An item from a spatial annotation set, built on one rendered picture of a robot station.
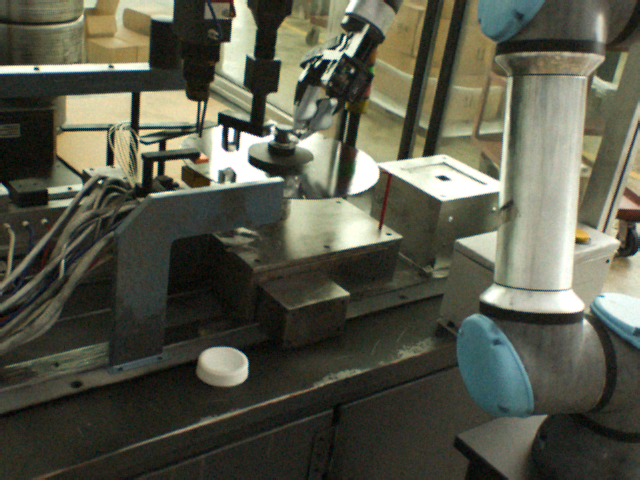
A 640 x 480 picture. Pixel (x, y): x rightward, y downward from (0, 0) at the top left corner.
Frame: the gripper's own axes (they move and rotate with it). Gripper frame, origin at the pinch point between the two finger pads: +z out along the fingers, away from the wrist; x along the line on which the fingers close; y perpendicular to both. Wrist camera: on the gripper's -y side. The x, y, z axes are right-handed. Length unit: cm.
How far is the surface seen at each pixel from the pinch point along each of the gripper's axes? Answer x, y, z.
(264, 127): -9.6, 8.3, 3.0
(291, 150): -1.3, 3.5, 3.3
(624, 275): 216, -108, -35
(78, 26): -26, -61, -1
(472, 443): 20, 47, 27
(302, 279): 4.9, 15.9, 20.5
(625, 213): 209, -117, -58
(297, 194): -2.9, 15.4, 9.5
